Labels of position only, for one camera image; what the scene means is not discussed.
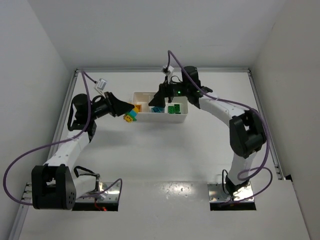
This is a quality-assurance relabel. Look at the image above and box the blue curved lego brick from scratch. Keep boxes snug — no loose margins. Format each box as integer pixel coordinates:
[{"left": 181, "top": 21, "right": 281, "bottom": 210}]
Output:
[{"left": 151, "top": 106, "right": 161, "bottom": 113}]

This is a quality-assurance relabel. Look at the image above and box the yellow face lego piece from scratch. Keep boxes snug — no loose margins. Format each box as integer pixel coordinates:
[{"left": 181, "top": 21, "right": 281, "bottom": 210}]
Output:
[{"left": 123, "top": 115, "right": 135, "bottom": 123}]

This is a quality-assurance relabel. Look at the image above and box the small blue lego brick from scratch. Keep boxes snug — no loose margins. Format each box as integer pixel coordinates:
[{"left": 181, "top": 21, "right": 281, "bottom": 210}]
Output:
[{"left": 129, "top": 110, "right": 137, "bottom": 118}]

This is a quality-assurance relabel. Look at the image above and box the green rectangular lego brick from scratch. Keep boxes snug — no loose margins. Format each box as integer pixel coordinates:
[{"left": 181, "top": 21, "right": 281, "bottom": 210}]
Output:
[{"left": 167, "top": 106, "right": 175, "bottom": 114}]

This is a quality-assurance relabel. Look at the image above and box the small green lego brick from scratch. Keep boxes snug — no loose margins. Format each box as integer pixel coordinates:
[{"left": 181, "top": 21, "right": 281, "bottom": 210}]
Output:
[{"left": 174, "top": 104, "right": 181, "bottom": 114}]

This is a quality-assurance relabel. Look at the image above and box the yellow curved lego brick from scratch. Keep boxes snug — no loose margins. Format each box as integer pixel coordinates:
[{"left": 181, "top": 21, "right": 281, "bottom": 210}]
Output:
[{"left": 135, "top": 104, "right": 142, "bottom": 112}]

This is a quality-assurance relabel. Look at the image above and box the blue rectangular lego brick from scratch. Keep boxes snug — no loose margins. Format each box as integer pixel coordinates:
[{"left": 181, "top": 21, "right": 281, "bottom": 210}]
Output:
[{"left": 158, "top": 107, "right": 165, "bottom": 113}]

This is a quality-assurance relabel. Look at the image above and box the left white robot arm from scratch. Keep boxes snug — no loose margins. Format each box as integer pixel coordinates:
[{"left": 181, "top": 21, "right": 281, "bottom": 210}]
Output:
[{"left": 31, "top": 92, "right": 135, "bottom": 210}]

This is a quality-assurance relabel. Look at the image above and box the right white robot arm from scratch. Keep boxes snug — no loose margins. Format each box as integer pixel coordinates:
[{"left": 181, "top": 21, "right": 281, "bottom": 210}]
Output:
[{"left": 148, "top": 65, "right": 267, "bottom": 195}]

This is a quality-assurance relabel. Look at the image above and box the white three-compartment tray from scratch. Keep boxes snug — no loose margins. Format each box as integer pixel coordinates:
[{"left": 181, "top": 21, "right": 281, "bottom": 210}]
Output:
[{"left": 131, "top": 92, "right": 188, "bottom": 123}]

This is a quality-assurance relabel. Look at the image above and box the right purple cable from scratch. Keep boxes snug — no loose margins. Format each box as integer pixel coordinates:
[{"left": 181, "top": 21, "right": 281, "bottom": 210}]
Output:
[{"left": 166, "top": 50, "right": 273, "bottom": 206}]

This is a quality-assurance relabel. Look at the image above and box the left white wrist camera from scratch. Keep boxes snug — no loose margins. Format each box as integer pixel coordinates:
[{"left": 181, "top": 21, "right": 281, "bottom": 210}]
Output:
[{"left": 94, "top": 78, "right": 107, "bottom": 96}]

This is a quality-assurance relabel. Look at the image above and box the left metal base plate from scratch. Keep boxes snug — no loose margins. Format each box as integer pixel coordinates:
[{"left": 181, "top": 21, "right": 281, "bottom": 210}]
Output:
[{"left": 75, "top": 181, "right": 122, "bottom": 204}]

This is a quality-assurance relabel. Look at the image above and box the metal base plate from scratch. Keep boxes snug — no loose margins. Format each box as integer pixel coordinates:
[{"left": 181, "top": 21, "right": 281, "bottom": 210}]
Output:
[
  {"left": 75, "top": 181, "right": 122, "bottom": 204},
  {"left": 208, "top": 181, "right": 256, "bottom": 205}
]

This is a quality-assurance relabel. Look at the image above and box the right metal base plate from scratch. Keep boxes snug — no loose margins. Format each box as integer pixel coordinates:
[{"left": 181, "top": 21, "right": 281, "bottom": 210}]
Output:
[{"left": 208, "top": 181, "right": 256, "bottom": 205}]

